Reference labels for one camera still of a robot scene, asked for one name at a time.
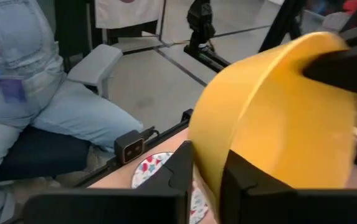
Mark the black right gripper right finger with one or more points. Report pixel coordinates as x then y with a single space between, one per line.
290 208

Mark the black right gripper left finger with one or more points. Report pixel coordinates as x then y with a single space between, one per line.
103 208

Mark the yellow plastic mini bowl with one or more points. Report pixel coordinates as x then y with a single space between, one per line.
274 124

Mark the white floral print bowl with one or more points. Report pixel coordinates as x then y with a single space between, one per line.
148 169

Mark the black diagonal strut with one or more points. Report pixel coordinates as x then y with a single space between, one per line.
282 23

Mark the grey and navy office chair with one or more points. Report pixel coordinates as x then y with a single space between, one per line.
95 63

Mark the person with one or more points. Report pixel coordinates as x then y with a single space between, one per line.
25 77

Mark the black stand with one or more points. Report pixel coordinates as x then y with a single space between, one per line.
200 25

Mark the black desk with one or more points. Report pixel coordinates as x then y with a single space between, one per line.
72 25

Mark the white banner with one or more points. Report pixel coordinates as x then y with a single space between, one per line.
128 12

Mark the black table-level camera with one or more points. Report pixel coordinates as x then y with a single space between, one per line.
129 147

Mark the black aluminium table frame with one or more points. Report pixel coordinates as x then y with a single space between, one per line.
165 132

